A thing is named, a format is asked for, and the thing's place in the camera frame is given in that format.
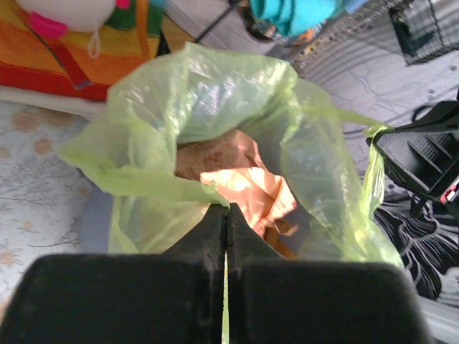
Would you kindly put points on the crumpled brown paper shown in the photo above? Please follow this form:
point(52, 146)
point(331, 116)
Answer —
point(232, 162)

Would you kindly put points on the green plastic trash bag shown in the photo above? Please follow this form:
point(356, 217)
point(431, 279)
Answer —
point(199, 94)

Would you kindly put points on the black wire basket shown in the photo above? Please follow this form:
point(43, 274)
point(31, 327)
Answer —
point(425, 30)

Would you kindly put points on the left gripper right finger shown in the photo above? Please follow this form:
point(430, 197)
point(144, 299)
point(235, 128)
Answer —
point(274, 300)

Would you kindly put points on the blue-grey trash bin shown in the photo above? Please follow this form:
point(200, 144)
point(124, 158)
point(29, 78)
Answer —
point(93, 225)

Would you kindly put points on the rainbow striped bag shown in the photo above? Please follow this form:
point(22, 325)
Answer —
point(63, 66)

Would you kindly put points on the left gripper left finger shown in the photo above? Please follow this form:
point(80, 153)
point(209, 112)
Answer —
point(173, 297)

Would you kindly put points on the teal folded cloth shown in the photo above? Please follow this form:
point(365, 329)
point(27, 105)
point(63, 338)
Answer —
point(293, 17)

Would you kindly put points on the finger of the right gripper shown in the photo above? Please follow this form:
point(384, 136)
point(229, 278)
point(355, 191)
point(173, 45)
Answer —
point(423, 156)

